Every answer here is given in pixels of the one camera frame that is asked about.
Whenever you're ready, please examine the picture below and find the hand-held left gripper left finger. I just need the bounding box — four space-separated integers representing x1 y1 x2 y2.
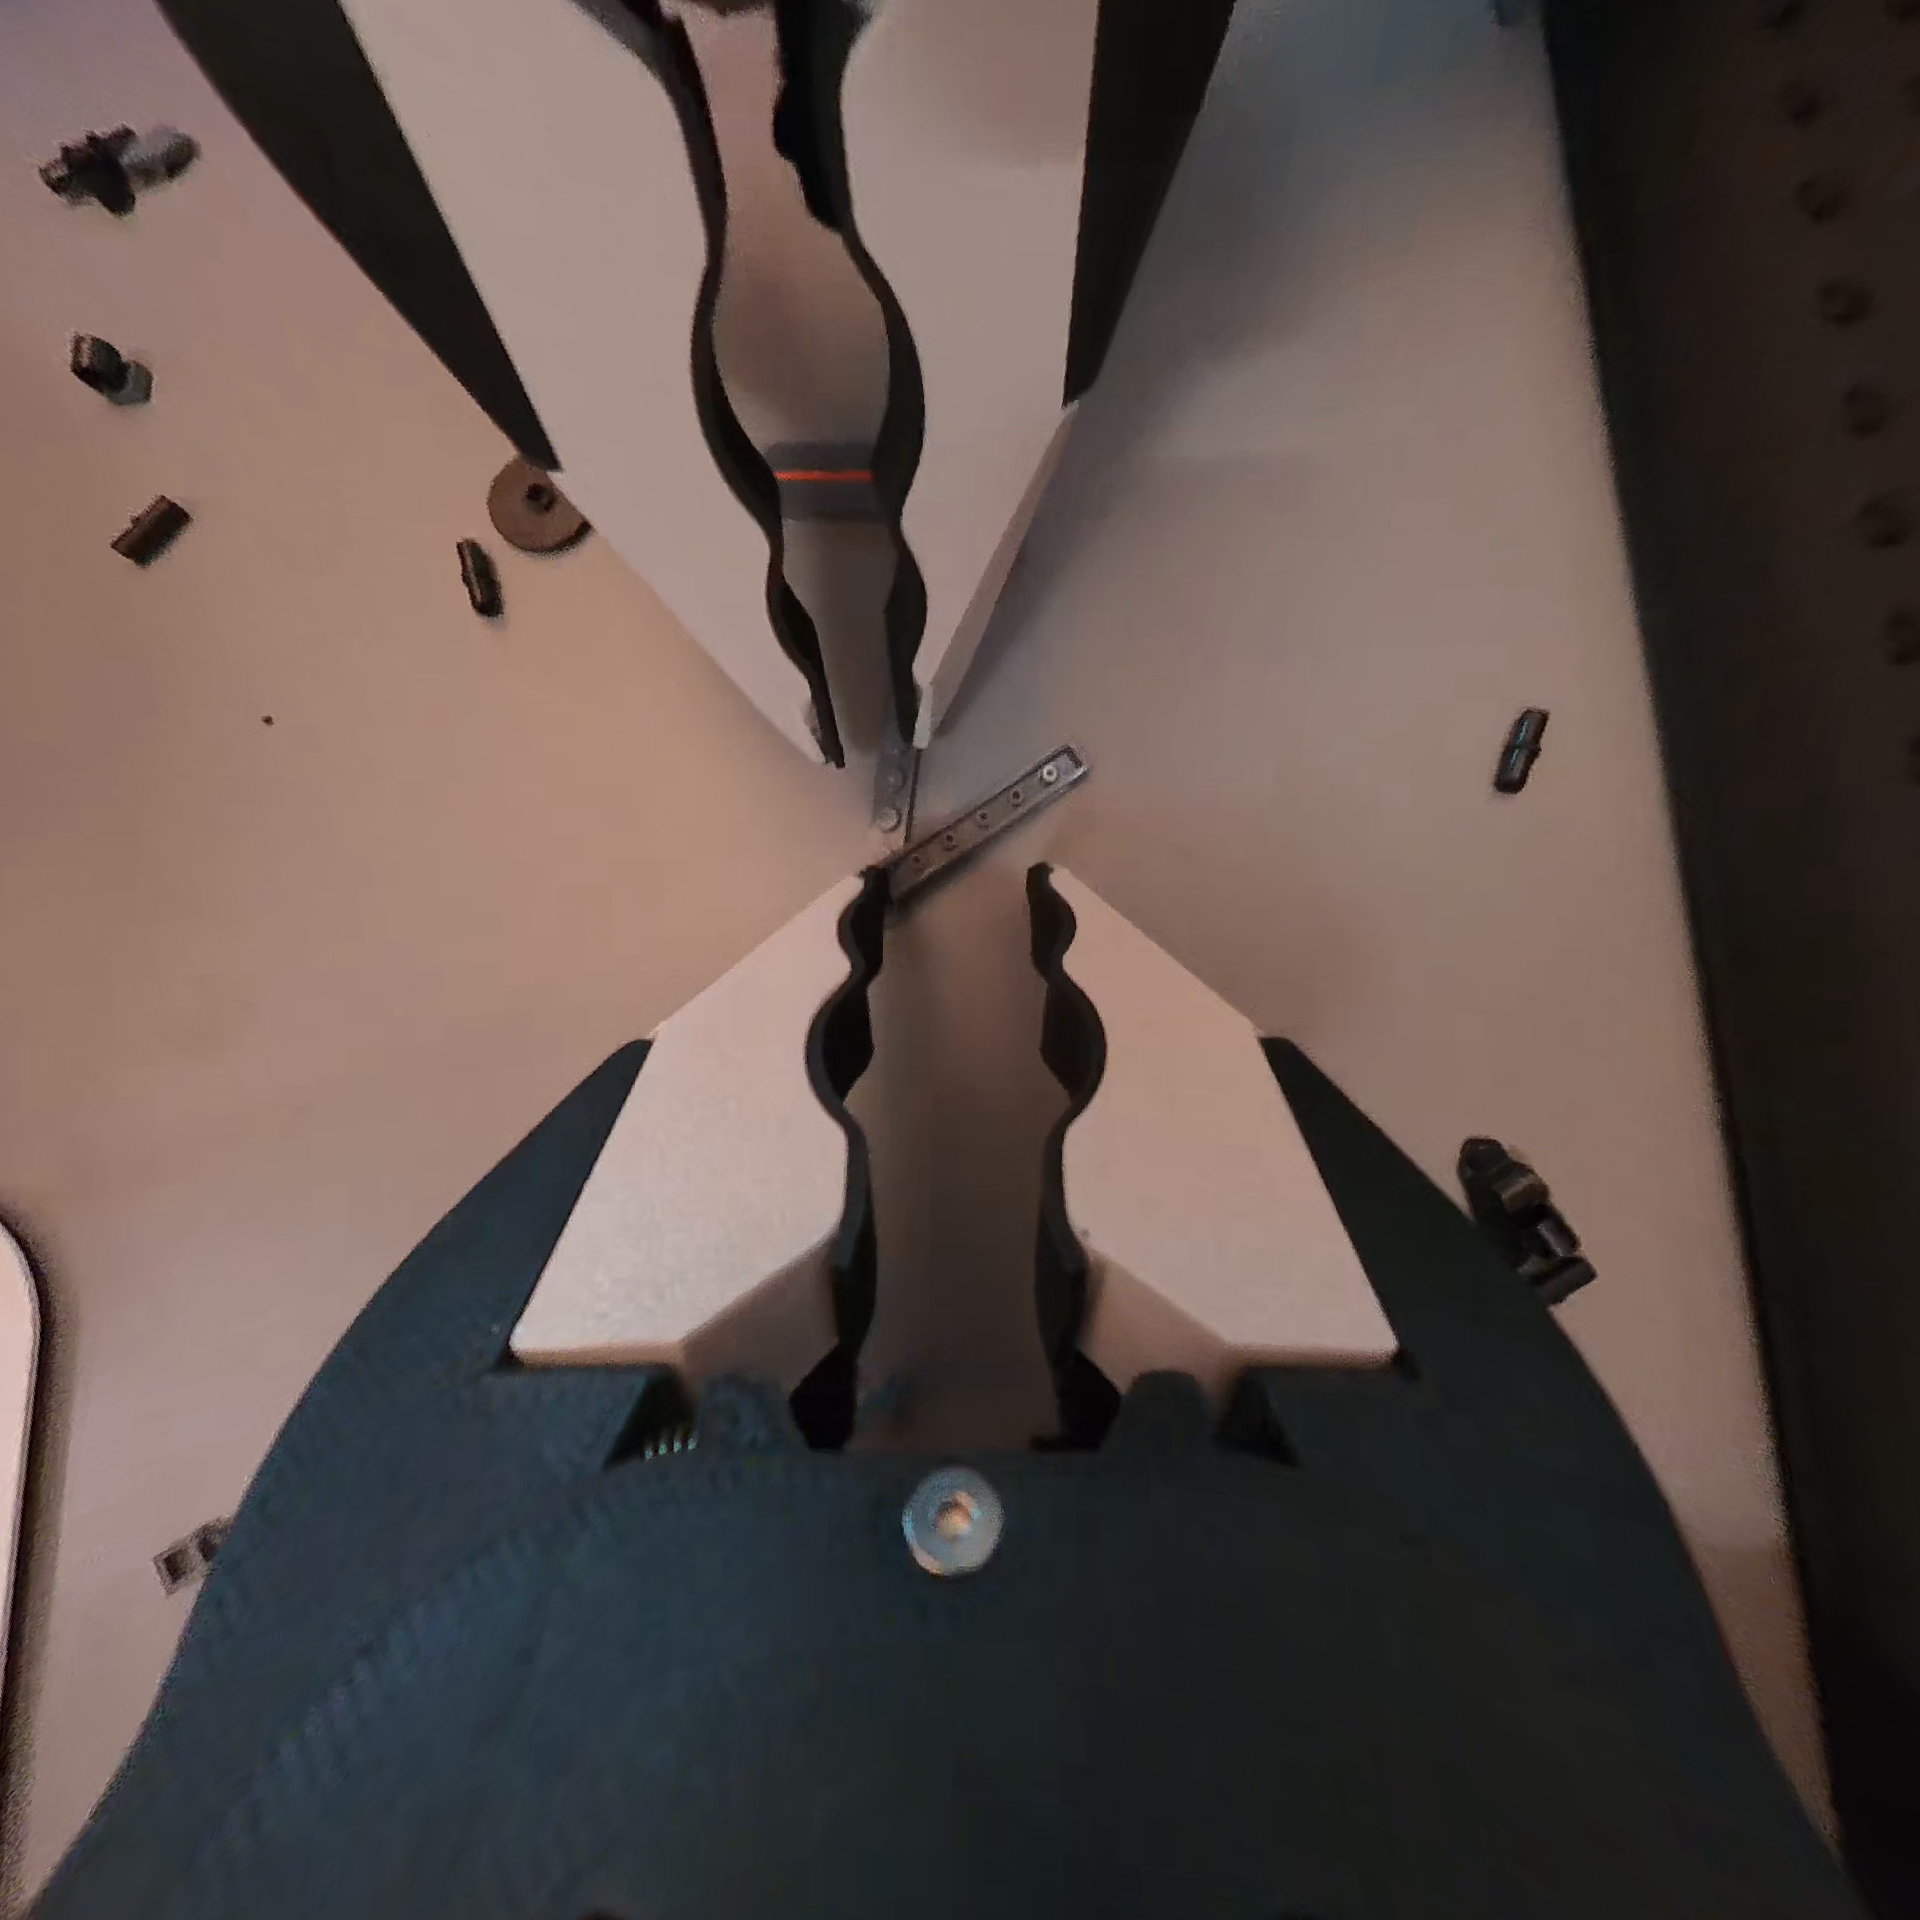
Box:
509 871 890 1448

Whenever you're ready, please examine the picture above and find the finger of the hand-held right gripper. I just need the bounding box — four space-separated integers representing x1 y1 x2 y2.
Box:
772 0 1103 746
336 0 845 767

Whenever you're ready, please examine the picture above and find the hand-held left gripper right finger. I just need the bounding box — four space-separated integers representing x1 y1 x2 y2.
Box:
1026 862 1404 1448

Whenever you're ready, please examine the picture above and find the long grey studded lego plate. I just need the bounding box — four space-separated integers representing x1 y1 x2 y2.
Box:
883 736 1093 905

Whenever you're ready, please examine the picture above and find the black lego piece grey axle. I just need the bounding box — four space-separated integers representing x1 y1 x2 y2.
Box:
39 126 202 215

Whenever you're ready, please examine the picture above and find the black round lego dish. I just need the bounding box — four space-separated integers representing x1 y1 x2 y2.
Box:
487 455 591 556

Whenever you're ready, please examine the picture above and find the black lego ball-joint connector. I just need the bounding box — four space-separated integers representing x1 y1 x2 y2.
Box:
1456 1136 1600 1306

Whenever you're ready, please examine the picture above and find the black dimpled foam mat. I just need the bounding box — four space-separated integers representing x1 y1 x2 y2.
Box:
1543 0 1920 1920

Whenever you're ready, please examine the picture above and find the white rounded flat object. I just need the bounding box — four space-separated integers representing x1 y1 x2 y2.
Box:
0 1218 47 1665

